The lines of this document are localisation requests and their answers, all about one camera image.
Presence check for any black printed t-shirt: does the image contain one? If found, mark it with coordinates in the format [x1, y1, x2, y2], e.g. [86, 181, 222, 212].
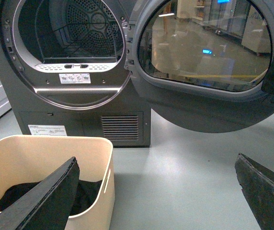
[0, 180, 103, 216]

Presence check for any right gripper camera black right finger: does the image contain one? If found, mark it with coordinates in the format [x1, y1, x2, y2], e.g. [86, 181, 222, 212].
[235, 153, 274, 230]

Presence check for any dark grey tumble dryer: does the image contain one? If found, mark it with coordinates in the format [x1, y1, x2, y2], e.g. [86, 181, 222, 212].
[0, 0, 151, 148]

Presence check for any round glass dryer door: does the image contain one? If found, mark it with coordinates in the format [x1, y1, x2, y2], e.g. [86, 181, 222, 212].
[126, 0, 274, 133]

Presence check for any right gripper camera black left finger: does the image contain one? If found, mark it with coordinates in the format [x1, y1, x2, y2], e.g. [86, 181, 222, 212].
[0, 157, 80, 230]

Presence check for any cream plastic laundry hamper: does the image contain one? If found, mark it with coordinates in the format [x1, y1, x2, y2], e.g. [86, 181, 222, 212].
[0, 135, 115, 230]

